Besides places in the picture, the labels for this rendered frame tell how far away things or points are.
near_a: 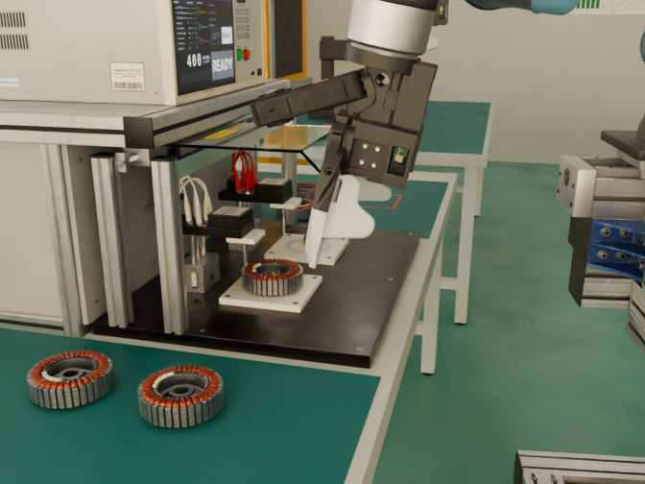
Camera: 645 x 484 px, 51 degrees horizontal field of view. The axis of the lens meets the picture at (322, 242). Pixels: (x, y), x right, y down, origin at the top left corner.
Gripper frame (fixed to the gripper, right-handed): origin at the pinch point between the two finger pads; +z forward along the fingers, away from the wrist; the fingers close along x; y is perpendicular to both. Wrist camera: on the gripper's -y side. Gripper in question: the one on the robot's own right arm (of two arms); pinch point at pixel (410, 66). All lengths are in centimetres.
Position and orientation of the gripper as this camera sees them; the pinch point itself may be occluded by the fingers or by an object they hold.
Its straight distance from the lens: 149.8
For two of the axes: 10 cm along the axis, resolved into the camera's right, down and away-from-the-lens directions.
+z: 0.0, 9.5, 3.1
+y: 9.9, 0.3, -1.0
